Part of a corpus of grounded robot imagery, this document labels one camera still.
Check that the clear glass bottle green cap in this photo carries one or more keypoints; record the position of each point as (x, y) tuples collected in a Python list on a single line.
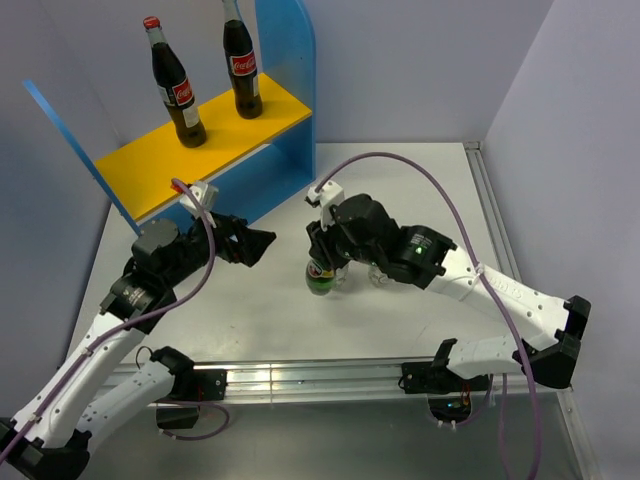
[(340, 277)]

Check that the cola bottle with red cap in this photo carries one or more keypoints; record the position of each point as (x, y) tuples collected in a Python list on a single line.
[(174, 87)]

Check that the aluminium table edge rail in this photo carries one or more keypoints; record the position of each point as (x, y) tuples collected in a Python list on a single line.
[(499, 238)]

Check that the blue and yellow shelf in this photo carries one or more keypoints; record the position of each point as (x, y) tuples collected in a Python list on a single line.
[(256, 164)]

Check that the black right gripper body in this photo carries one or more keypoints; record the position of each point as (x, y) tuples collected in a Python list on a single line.
[(333, 245)]

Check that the aluminium front mounting rail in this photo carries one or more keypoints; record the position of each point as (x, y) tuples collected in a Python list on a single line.
[(295, 382)]

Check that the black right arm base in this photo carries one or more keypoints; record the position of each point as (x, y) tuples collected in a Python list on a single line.
[(452, 400)]

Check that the cola bottle without cap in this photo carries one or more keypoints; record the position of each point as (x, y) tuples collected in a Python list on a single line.
[(241, 62)]

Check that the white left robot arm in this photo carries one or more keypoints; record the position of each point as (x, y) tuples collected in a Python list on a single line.
[(56, 433)]

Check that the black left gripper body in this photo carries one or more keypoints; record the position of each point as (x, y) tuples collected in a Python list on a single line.
[(198, 241)]

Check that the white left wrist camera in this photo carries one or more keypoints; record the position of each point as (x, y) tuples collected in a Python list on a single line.
[(196, 197)]

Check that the green Perrier glass bottle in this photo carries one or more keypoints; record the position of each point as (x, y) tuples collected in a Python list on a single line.
[(319, 280)]

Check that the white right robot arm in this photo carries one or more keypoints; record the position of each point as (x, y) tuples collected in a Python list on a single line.
[(549, 330)]

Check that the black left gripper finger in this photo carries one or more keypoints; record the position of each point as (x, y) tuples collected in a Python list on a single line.
[(239, 226), (253, 244)]

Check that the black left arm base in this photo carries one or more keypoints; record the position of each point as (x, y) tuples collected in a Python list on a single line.
[(189, 399)]

